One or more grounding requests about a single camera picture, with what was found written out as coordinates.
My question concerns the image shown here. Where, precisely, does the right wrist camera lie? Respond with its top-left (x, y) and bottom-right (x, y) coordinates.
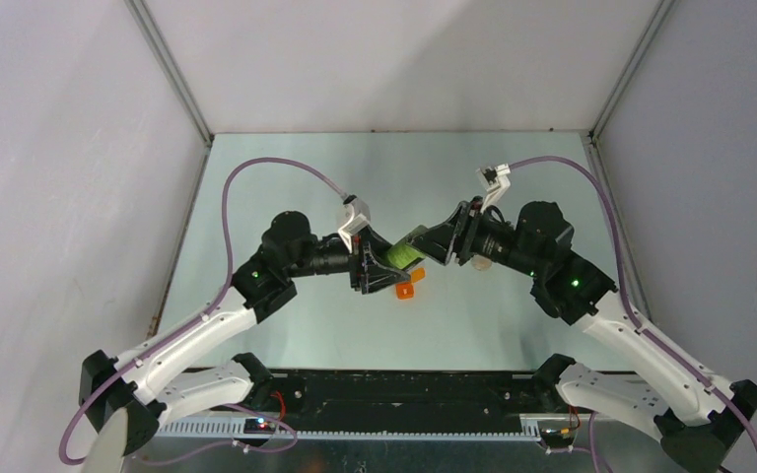
top-left (476, 164), bottom-right (511, 211)

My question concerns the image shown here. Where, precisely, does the clear pill bottle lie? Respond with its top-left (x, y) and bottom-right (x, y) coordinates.
top-left (471, 255), bottom-right (493, 271)

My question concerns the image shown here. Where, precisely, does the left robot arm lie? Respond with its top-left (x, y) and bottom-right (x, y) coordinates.
top-left (79, 204), bottom-right (424, 454)

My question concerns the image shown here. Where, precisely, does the orange pill box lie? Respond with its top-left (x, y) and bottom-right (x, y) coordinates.
top-left (394, 267), bottom-right (426, 301)

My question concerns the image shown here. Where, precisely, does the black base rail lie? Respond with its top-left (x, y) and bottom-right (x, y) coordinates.
top-left (262, 369), bottom-right (589, 441)

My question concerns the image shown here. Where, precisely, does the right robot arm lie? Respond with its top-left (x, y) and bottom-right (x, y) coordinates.
top-left (411, 201), bottom-right (757, 472)

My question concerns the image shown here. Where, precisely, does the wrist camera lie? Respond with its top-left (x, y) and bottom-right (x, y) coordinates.
top-left (337, 194), bottom-right (371, 253)
top-left (476, 164), bottom-right (511, 211)

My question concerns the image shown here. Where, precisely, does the green pill bottle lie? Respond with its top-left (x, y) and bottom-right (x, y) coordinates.
top-left (384, 225), bottom-right (427, 271)

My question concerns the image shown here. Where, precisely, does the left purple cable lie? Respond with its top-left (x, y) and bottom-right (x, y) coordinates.
top-left (58, 158), bottom-right (350, 466)

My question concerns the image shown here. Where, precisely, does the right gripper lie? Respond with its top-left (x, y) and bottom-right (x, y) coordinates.
top-left (407, 195), bottom-right (545, 279)

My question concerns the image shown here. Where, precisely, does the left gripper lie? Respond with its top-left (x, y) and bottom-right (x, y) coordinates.
top-left (285, 224), bottom-right (409, 293)

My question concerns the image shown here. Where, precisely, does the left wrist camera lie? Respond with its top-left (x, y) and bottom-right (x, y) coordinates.
top-left (337, 194), bottom-right (371, 253)

